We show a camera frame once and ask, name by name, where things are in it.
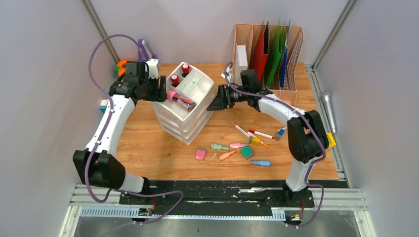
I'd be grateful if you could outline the red black stamp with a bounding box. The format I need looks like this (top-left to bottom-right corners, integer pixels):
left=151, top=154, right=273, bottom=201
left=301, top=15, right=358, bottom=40
left=170, top=74, right=180, bottom=87

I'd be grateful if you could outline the pink mini highlighter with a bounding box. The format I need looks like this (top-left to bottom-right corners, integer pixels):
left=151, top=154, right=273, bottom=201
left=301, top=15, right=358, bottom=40
left=229, top=143, right=248, bottom=149

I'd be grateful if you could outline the green mini highlighter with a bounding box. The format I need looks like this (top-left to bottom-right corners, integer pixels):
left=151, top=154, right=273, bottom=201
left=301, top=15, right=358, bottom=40
left=210, top=143, right=230, bottom=151

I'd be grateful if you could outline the white plastic drawer unit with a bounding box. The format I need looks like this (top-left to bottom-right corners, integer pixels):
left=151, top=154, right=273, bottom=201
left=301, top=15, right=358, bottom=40
left=152, top=62, right=215, bottom=145

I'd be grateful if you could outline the green folder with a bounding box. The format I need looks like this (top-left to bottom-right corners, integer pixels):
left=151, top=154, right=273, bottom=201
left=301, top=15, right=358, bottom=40
left=263, top=20, right=286, bottom=88

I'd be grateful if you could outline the purple cable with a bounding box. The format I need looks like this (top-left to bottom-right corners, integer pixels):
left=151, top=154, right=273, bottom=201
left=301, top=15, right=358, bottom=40
left=84, top=34, right=184, bottom=226
left=223, top=62, right=328, bottom=229

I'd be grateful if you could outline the pink eraser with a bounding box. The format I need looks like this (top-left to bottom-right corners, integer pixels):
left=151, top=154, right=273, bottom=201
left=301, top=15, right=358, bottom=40
left=195, top=148, right=207, bottom=160

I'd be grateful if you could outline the blue mini highlighter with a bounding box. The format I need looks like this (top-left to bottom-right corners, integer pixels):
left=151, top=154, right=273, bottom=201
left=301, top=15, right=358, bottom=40
left=251, top=160, right=271, bottom=167

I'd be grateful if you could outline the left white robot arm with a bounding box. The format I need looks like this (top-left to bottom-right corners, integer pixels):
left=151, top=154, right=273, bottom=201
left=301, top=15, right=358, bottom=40
left=73, top=59, right=167, bottom=204

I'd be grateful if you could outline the red folder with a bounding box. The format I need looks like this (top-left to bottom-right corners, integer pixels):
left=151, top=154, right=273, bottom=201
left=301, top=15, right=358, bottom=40
left=251, top=21, right=270, bottom=82

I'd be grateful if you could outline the pink highlighter pack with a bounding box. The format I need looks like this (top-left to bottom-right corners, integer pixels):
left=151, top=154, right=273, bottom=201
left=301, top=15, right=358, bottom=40
left=167, top=90, right=197, bottom=112

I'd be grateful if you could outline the blue folder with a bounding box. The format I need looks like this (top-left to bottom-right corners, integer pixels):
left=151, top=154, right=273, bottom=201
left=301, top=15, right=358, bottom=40
left=280, top=20, right=291, bottom=88

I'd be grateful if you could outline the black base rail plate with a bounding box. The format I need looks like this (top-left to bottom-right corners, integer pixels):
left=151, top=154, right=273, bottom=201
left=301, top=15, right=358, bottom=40
left=119, top=180, right=315, bottom=216

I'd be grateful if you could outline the white hardcover book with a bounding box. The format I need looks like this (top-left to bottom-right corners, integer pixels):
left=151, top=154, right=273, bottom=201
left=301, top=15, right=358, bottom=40
left=234, top=44, right=248, bottom=84

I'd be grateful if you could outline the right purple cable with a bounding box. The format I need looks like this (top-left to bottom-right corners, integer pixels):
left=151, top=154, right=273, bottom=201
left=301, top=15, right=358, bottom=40
left=223, top=62, right=328, bottom=229

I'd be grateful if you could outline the teal eraser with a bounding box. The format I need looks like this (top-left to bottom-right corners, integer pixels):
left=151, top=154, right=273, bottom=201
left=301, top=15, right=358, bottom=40
left=241, top=146, right=254, bottom=160

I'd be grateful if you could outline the red cap white marker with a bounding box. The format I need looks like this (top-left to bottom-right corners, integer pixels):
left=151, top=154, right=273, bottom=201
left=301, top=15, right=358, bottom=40
left=248, top=129, right=273, bottom=139

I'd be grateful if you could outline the yellow small crate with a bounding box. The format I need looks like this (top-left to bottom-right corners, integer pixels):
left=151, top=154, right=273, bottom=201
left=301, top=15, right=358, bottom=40
left=326, top=132, right=336, bottom=148

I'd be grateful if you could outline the blue grey eraser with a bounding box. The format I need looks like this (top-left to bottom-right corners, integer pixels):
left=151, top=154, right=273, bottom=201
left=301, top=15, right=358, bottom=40
left=274, top=128, right=286, bottom=141

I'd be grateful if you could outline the red round stamp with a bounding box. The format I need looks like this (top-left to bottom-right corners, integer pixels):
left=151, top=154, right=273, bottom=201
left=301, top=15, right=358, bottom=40
left=181, top=63, right=190, bottom=78

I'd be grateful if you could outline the purple object at wall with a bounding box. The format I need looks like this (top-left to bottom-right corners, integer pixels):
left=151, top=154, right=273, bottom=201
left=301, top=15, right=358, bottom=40
left=137, top=39, right=157, bottom=62

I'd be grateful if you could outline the orange tape dispenser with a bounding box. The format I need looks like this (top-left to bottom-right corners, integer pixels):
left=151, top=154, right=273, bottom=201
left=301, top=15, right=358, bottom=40
left=114, top=59, right=132, bottom=77

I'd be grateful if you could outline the blue white small block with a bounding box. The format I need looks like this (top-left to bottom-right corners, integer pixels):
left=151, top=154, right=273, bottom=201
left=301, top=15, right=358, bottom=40
left=99, top=99, right=108, bottom=114

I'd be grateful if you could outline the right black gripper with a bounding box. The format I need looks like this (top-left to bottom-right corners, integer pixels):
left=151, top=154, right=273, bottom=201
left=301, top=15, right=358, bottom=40
left=207, top=84, right=249, bottom=111

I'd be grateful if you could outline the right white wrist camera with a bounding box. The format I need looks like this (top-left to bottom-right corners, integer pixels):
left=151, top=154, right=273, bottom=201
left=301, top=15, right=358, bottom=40
left=221, top=67, right=235, bottom=83

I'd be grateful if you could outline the orange mini highlighter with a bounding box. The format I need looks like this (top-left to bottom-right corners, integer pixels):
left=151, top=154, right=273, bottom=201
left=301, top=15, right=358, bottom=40
left=218, top=150, right=236, bottom=161

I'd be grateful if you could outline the yellow mini highlighter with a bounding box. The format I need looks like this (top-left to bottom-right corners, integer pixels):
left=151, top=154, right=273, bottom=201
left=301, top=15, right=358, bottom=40
left=249, top=136, right=262, bottom=146

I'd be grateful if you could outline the pink plastic file organizer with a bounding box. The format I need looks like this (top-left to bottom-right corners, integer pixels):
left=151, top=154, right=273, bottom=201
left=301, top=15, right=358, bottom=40
left=232, top=23, right=304, bottom=106

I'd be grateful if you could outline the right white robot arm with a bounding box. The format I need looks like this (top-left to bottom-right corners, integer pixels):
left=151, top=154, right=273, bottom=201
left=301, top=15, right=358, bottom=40
left=207, top=69, right=329, bottom=206

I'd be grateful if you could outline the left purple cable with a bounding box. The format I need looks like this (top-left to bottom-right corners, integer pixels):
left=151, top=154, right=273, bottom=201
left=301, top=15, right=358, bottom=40
left=84, top=34, right=184, bottom=226

